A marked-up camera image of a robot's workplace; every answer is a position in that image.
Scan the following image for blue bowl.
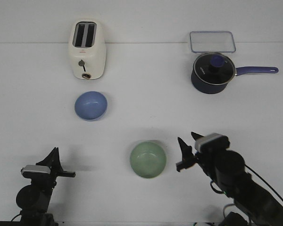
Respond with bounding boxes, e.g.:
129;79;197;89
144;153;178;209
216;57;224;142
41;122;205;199
74;91;108;121

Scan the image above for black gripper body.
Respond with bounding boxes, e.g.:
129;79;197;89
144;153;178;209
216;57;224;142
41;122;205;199
32;168;76;188
176;152;216;176

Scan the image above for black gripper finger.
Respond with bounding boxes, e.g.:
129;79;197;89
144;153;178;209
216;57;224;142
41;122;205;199
177;137;193;161
191;132;204;141
36;147;56;166
53;147;61;168

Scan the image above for glass lid with blue knob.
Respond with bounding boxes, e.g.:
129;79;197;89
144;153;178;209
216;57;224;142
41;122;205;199
193;53;235;85

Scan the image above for clear plastic food container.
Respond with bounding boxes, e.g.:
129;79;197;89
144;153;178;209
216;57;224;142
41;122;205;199
190;31;236;53

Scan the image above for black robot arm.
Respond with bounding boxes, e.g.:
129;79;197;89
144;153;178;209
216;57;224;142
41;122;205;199
16;147;76;226
176;132;283;226

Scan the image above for green bowl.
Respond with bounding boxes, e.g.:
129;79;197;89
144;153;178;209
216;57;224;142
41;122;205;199
130;141;167;179

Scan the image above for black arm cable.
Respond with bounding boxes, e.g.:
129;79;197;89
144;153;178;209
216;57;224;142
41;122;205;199
244;164;283;214

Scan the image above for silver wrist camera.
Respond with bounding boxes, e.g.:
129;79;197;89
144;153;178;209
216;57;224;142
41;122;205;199
21;165;50;178
195;133;230;153

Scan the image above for cream two-slot toaster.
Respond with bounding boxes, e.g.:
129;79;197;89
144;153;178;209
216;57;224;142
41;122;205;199
68;19;107;80

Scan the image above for dark blue saucepan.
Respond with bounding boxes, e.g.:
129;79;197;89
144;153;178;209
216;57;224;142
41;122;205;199
191;66;279;94

